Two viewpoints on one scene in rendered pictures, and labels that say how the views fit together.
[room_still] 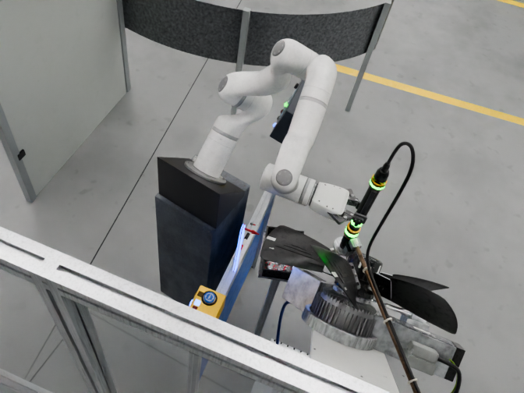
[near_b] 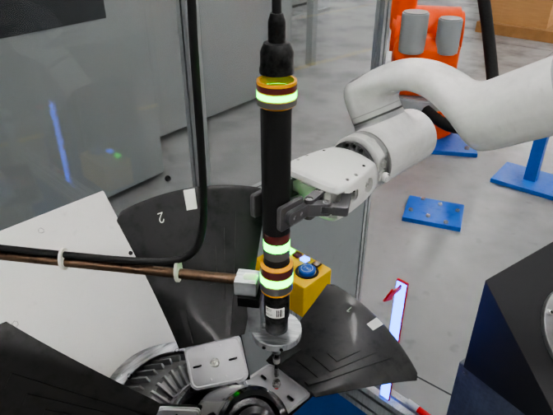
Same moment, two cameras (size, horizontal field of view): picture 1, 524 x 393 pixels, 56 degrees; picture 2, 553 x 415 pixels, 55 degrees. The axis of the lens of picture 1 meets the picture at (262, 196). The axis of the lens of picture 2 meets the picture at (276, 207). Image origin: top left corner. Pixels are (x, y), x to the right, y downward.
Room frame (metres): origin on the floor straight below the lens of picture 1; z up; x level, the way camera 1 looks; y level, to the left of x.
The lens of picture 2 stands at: (1.21, -0.76, 1.84)
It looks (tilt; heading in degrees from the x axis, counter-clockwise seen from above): 31 degrees down; 124
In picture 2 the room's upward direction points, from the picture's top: straight up
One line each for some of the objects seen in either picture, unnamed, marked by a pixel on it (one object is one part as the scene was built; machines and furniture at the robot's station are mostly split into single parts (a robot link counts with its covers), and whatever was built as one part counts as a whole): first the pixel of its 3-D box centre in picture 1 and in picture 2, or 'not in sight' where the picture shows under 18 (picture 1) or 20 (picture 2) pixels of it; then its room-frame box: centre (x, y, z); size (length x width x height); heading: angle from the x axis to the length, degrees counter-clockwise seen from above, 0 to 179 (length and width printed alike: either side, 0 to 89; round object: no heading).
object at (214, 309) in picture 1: (203, 315); (292, 280); (0.68, 0.11, 1.02); 0.16 x 0.10 x 0.11; 170
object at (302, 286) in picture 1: (306, 290); not in sight; (0.88, -0.25, 0.98); 0.20 x 0.16 x 0.20; 170
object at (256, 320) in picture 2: (348, 242); (269, 306); (0.89, -0.31, 1.35); 0.09 x 0.07 x 0.10; 25
